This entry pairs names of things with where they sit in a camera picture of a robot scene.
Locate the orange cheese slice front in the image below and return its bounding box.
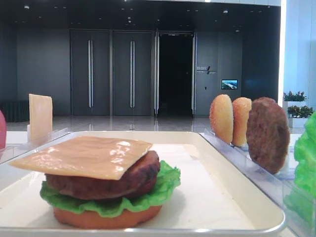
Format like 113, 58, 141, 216
10, 136, 152, 180

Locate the orange cheese slice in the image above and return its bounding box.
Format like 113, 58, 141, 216
10, 136, 152, 180
29, 94, 53, 141

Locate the green lettuce on tray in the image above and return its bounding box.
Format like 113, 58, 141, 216
40, 161, 181, 218

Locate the upright brown meat patty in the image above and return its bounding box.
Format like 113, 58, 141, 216
246, 97, 290, 174

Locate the orange cheese slice back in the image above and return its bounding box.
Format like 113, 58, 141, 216
29, 94, 53, 141

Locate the upright green lettuce leaf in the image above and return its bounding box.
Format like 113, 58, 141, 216
293, 118, 316, 198

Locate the red tomato slice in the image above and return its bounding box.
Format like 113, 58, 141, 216
0, 111, 7, 149

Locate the brown patty on tray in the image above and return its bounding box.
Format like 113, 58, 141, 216
46, 151, 160, 200

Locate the upright bun slice back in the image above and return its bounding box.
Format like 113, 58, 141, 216
209, 94, 234, 144

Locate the upright bun slice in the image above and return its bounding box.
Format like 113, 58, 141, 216
209, 94, 234, 144
232, 97, 252, 147

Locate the dark double door middle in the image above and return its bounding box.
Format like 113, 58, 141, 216
113, 32, 152, 116

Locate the dark double door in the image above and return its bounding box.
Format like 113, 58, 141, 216
71, 30, 110, 116
113, 32, 152, 116

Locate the upright bun slice front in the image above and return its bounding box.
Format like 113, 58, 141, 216
232, 97, 252, 147

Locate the cream metal tray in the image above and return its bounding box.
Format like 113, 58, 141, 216
0, 131, 286, 237

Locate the dark double door left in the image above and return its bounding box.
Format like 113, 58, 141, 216
71, 30, 110, 116

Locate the bottom bun on tray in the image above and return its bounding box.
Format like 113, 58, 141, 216
53, 206, 162, 229

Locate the planter with red flowers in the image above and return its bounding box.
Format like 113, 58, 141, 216
283, 91, 314, 128

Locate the wall monitor screen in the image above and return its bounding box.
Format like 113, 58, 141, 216
221, 79, 238, 90

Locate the clear front stop rail left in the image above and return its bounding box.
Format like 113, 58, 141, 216
0, 128, 69, 164

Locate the clear stop rail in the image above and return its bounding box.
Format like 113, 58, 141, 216
204, 128, 316, 237
0, 128, 69, 164

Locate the clear front stop rail right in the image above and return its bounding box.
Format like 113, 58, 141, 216
204, 128, 316, 237

